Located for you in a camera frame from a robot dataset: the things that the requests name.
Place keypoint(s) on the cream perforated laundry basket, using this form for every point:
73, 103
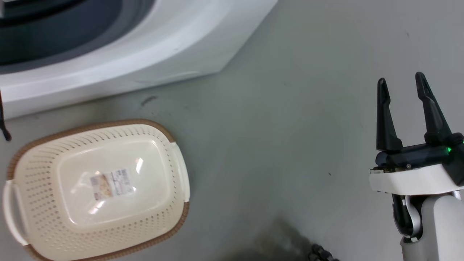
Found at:
72, 221

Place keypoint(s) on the paper label sticker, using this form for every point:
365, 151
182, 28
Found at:
111, 184

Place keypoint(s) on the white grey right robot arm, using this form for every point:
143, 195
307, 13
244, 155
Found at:
435, 228

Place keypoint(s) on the white washing machine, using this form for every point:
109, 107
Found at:
174, 40

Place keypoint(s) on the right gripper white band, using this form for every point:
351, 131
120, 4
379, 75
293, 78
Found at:
417, 170

